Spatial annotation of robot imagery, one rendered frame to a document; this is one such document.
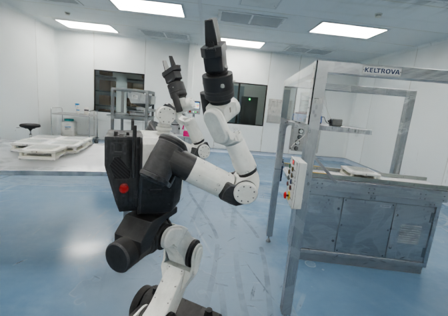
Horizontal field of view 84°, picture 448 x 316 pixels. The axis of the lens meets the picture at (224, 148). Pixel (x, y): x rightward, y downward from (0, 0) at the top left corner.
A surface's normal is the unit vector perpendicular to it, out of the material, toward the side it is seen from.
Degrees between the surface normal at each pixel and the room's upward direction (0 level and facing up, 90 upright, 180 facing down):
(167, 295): 41
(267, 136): 90
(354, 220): 90
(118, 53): 90
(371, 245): 90
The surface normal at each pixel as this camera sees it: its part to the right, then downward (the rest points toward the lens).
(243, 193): 0.04, 0.30
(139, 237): -0.21, -0.61
